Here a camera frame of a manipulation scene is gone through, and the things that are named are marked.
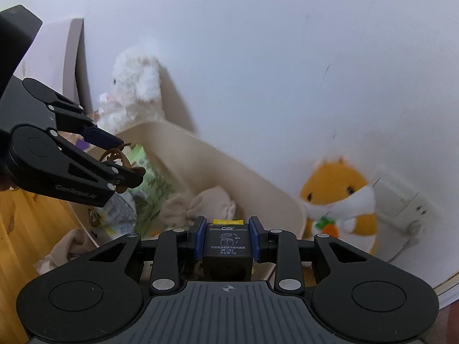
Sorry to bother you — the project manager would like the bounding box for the white purple board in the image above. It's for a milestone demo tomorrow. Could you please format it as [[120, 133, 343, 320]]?
[[14, 18, 94, 115]]

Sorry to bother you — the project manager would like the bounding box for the white wall socket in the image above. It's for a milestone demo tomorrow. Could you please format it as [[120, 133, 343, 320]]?
[[373, 174, 440, 237]]

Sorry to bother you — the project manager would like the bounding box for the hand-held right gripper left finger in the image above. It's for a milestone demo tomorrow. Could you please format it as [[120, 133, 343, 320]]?
[[88, 217, 209, 291]]

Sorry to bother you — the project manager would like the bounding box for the beige plastic basket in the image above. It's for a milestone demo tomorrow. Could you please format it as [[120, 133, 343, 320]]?
[[68, 121, 308, 280]]

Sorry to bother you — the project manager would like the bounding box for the orange hamster plush toy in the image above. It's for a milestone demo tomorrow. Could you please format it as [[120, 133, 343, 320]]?
[[299, 156, 379, 255]]

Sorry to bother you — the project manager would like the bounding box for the white purple print cloth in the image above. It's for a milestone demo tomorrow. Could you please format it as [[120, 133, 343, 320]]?
[[34, 227, 99, 276]]

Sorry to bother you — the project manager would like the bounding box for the white lamb plush toy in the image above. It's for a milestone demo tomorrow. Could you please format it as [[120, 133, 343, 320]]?
[[98, 41, 167, 133]]

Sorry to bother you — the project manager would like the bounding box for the white charger cable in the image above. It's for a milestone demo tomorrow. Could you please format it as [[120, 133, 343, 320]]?
[[376, 220, 423, 264]]

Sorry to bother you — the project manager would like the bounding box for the pale pink cloth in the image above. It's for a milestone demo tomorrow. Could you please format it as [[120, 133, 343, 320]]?
[[160, 186, 237, 228]]

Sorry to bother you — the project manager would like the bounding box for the small black box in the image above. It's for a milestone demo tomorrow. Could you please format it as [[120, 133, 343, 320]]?
[[203, 219, 253, 282]]

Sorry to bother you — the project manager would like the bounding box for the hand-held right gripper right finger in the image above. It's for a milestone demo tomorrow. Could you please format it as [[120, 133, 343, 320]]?
[[248, 216, 374, 291]]

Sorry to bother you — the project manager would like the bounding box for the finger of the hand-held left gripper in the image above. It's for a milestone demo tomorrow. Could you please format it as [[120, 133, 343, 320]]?
[[22, 78, 123, 150], [49, 131, 146, 192]]

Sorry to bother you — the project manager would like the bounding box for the wooden desktop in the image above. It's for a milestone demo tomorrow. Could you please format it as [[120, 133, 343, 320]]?
[[0, 183, 101, 344]]

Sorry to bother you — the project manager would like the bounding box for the brown hair clip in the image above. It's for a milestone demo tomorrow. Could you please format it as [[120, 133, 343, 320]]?
[[98, 142, 144, 194]]

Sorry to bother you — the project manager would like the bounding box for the round white green snack packet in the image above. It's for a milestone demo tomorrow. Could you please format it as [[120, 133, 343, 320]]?
[[88, 186, 137, 239]]

